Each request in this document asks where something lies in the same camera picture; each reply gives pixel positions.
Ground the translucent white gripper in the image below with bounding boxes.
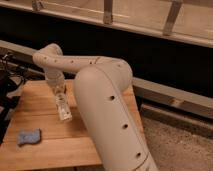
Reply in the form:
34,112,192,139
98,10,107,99
53,86,72,121

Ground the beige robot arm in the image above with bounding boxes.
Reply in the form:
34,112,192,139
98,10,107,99
33,44,159,171

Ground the blue sponge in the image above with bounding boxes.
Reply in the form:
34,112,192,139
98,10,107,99
17,129,41,146

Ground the black cables and equipment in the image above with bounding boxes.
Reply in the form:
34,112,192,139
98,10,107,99
0,49,28,144

